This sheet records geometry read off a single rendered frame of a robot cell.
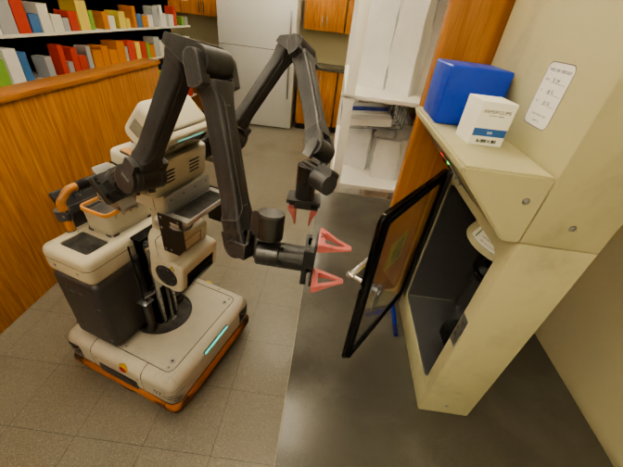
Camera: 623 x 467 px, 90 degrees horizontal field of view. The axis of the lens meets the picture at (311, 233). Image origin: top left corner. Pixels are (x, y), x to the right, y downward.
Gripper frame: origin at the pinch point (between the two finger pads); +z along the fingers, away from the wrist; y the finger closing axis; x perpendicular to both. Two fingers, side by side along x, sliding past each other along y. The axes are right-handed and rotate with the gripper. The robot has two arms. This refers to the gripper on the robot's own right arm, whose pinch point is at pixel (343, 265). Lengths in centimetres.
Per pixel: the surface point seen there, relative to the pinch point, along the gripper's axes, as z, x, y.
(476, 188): 11.6, -16.8, 29.8
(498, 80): 17.2, 2.6, 40.4
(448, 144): 9.2, -8.5, 32.4
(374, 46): 7, 124, 36
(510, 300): 24.9, -16.6, 12.1
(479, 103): 12.2, -6.3, 38.0
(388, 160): 26, 110, -14
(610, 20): 20, -11, 49
